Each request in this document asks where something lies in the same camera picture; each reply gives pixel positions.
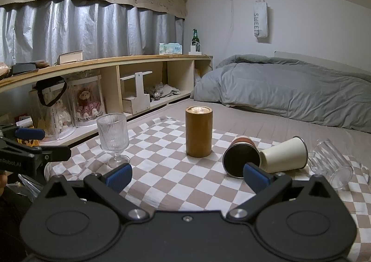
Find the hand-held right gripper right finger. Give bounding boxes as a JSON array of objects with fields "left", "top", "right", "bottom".
[{"left": 225, "top": 163, "right": 334, "bottom": 220}]

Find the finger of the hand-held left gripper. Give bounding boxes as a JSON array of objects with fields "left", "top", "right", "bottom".
[
  {"left": 0, "top": 137, "right": 72, "bottom": 162},
  {"left": 0, "top": 124, "right": 45, "bottom": 141}
]

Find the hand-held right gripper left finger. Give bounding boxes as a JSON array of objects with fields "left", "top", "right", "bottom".
[{"left": 43, "top": 163, "right": 151, "bottom": 220}]

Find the brown cup with black inside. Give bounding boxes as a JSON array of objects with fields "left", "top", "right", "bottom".
[{"left": 223, "top": 136, "right": 262, "bottom": 179}]

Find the cream metal cup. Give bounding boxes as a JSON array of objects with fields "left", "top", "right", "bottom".
[{"left": 259, "top": 136, "right": 309, "bottom": 174}]

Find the tall wooden cup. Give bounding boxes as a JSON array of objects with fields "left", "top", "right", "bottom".
[{"left": 185, "top": 106, "right": 213, "bottom": 158}]

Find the yellow patterned item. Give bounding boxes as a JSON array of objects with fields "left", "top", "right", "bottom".
[{"left": 17, "top": 137, "right": 40, "bottom": 147}]

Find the clear plastic bag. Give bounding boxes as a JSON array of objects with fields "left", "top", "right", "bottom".
[{"left": 17, "top": 173, "right": 45, "bottom": 196}]

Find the clear case with white doll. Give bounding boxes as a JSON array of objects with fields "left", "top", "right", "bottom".
[{"left": 28, "top": 82, "right": 76, "bottom": 141}]

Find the ribbed glass goblet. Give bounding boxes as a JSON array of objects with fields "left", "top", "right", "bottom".
[{"left": 96, "top": 113, "right": 131, "bottom": 169}]

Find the beige checkered cloth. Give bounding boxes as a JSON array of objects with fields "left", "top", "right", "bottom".
[{"left": 44, "top": 115, "right": 371, "bottom": 262}]

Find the clear case with pink doll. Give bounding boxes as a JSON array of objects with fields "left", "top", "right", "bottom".
[{"left": 68, "top": 74, "right": 106, "bottom": 128}]

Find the black box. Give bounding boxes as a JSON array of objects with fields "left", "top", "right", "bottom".
[{"left": 11, "top": 62, "right": 40, "bottom": 76}]

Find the clear glass mug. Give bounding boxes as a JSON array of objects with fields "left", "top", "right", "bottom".
[{"left": 308, "top": 139, "right": 355, "bottom": 191}]

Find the white wooden caddy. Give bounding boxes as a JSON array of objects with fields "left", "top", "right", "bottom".
[{"left": 119, "top": 71, "right": 154, "bottom": 115}]

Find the thick book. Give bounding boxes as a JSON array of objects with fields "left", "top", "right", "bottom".
[{"left": 56, "top": 50, "right": 84, "bottom": 65}]

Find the grey duvet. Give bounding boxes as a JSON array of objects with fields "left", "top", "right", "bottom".
[{"left": 192, "top": 54, "right": 371, "bottom": 135}]

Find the grey crumpled cloth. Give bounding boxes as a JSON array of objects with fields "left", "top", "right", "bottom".
[{"left": 144, "top": 82, "right": 182, "bottom": 100}]

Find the wooden shelf unit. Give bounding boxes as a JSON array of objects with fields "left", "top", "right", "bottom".
[{"left": 0, "top": 54, "right": 214, "bottom": 147}]

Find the silver grey curtain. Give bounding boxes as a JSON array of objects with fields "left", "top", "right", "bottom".
[{"left": 0, "top": 0, "right": 185, "bottom": 68}]

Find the tissue box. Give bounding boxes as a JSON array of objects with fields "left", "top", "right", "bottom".
[{"left": 158, "top": 42, "right": 184, "bottom": 55}]

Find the white tote bag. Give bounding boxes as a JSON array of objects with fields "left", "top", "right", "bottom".
[{"left": 253, "top": 0, "right": 269, "bottom": 39}]

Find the black strap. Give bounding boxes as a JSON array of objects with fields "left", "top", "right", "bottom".
[{"left": 32, "top": 76, "right": 68, "bottom": 107}]

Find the white wall cable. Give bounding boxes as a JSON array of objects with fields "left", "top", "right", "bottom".
[{"left": 227, "top": 0, "right": 236, "bottom": 35}]

